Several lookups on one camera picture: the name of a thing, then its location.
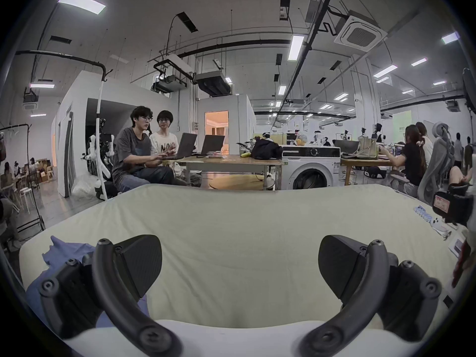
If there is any grey office chair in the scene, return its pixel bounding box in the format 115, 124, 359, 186
390, 123, 457, 204

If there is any blue garment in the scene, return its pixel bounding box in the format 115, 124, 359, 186
25, 235, 150, 329

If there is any small white device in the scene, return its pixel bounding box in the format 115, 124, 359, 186
429, 217, 453, 240

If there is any clear plastic bag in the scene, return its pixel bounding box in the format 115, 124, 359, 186
71, 173, 102, 201

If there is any black device with red label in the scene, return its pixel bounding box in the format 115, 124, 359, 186
432, 183, 476, 227

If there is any white washing machine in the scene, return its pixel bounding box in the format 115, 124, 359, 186
281, 145, 342, 191

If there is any bed with pale green sheet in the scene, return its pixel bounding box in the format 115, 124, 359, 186
19, 183, 474, 349

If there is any white stool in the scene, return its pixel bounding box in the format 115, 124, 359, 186
18, 186, 35, 215

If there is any group of people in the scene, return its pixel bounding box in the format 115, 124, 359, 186
2, 157, 39, 179

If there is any wooden table with bag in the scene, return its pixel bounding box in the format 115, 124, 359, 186
339, 129, 395, 186

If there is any blue patterned card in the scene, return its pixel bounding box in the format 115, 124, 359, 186
413, 205, 435, 223

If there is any white robot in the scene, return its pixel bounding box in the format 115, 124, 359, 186
85, 67, 117, 201

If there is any white card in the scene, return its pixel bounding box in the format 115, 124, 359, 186
447, 237, 468, 258

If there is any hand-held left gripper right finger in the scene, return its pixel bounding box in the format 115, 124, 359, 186
299, 235, 443, 357

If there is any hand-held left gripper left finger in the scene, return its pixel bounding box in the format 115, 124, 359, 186
39, 235, 183, 357

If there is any wooden table with laptops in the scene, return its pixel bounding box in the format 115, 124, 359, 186
163, 132, 288, 191

